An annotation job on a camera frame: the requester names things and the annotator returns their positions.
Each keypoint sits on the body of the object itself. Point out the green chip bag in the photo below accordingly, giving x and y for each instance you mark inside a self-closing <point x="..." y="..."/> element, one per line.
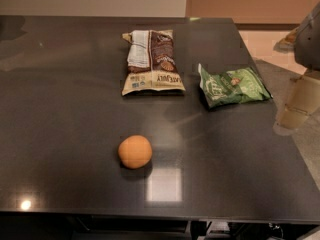
<point x="232" y="87"/>

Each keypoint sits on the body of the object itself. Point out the brown chip bag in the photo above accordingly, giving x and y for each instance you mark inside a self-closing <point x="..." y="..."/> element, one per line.
<point x="151" y="64"/>

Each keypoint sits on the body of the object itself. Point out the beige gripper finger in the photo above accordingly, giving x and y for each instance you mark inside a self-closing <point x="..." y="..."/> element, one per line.
<point x="301" y="101"/>

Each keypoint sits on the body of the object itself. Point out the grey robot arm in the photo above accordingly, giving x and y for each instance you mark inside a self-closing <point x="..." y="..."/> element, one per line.
<point x="307" y="42"/>

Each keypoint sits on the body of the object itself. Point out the orange fruit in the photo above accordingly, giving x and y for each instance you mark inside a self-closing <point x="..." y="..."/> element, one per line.
<point x="135" y="151"/>

